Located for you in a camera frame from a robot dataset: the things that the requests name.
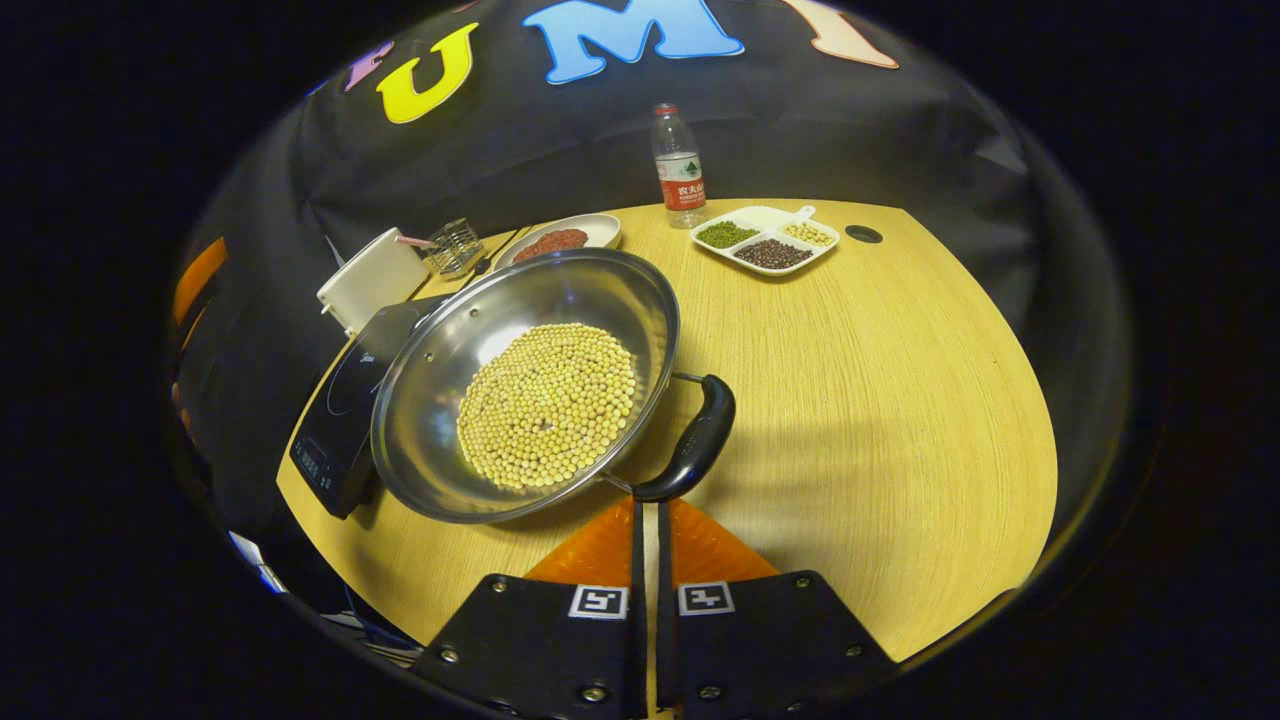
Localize white round plate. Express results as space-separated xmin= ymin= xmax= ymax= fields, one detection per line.
xmin=495 ymin=213 xmax=623 ymax=271

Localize clear water bottle red label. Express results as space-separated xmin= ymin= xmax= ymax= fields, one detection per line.
xmin=652 ymin=103 xmax=708 ymax=230

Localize black power cable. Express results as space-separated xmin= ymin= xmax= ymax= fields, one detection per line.
xmin=470 ymin=228 xmax=523 ymax=278

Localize red meat slices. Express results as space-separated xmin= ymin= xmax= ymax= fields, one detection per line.
xmin=512 ymin=228 xmax=589 ymax=263

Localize pile of yellow soybeans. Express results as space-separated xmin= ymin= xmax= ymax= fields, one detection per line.
xmin=457 ymin=322 xmax=641 ymax=493

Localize steel pot with black handle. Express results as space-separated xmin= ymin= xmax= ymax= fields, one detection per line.
xmin=370 ymin=247 xmax=738 ymax=526

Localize black induction cooktop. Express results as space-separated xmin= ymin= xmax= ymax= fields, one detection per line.
xmin=289 ymin=293 xmax=456 ymax=520

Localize small wire basket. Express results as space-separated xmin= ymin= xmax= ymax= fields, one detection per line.
xmin=420 ymin=217 xmax=488 ymax=279

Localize white appliance box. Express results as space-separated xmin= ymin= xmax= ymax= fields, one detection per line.
xmin=317 ymin=227 xmax=431 ymax=336

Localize white divided dish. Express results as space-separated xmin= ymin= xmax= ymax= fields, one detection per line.
xmin=690 ymin=205 xmax=841 ymax=278

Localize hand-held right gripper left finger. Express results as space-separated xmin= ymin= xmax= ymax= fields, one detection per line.
xmin=415 ymin=497 xmax=646 ymax=720

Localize black backdrop cloth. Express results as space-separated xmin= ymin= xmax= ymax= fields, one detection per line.
xmin=170 ymin=0 xmax=1131 ymax=561

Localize dark red beans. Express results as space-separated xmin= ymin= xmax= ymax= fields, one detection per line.
xmin=735 ymin=238 xmax=813 ymax=271

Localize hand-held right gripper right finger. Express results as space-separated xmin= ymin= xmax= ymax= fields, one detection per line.
xmin=655 ymin=497 xmax=898 ymax=717

